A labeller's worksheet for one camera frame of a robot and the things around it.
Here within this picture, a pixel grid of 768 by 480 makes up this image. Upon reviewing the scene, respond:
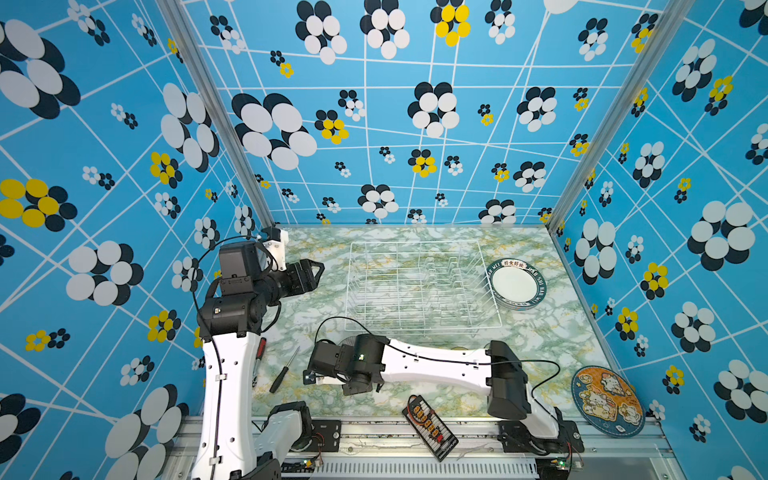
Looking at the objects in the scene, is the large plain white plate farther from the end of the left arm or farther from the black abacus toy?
the end of the left arm

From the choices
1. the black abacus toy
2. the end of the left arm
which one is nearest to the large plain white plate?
the black abacus toy

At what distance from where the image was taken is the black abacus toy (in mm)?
723

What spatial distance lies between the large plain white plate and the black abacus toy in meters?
0.40

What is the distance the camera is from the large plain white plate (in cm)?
96
